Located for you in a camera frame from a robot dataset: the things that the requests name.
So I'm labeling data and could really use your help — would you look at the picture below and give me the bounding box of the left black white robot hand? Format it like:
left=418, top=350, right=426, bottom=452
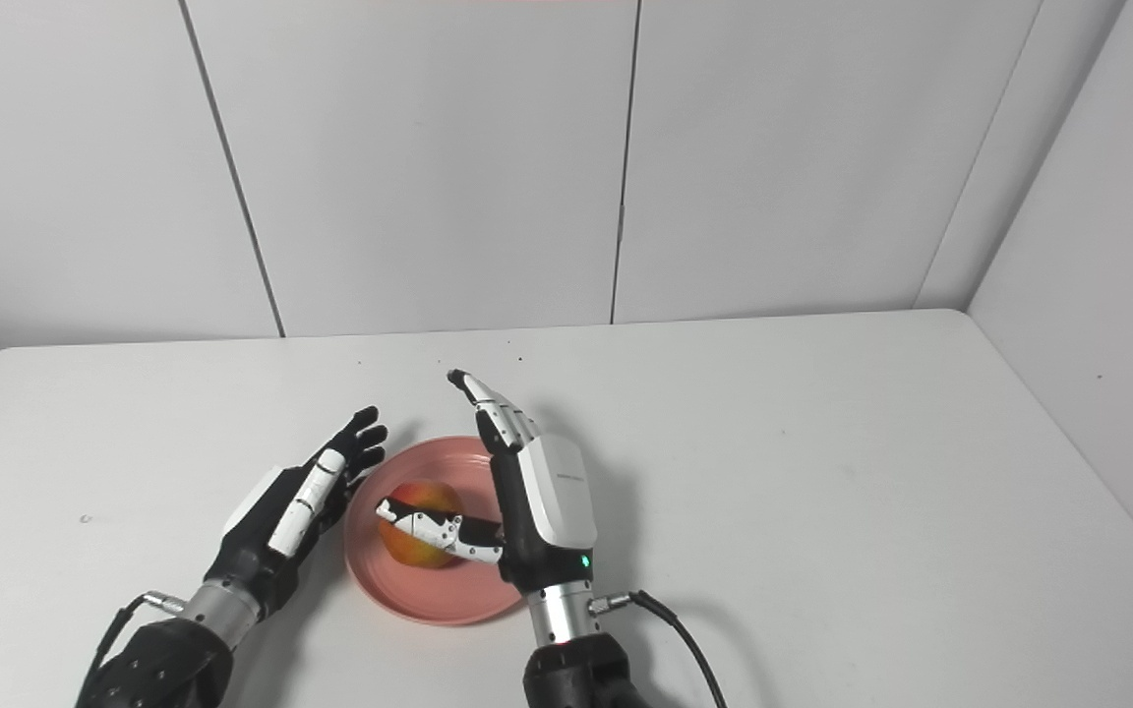
left=203, top=406, right=388, bottom=622

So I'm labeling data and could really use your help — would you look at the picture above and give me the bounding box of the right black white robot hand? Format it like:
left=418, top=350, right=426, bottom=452
left=375, top=369, right=599, bottom=597

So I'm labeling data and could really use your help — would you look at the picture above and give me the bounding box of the pink round plate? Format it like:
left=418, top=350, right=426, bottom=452
left=344, top=437, right=548, bottom=627

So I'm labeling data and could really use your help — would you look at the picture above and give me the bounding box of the red yellow pomegranate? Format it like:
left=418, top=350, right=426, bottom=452
left=377, top=479, right=464, bottom=570

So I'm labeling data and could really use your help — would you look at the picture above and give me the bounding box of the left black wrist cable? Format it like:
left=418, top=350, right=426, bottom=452
left=79, top=592, right=186, bottom=705

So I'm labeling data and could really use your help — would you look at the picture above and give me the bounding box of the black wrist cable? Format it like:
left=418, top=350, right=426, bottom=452
left=79, top=592, right=186, bottom=705
left=588, top=590, right=729, bottom=708

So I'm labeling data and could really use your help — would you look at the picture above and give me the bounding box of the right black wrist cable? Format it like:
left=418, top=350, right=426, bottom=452
left=588, top=590, right=729, bottom=708

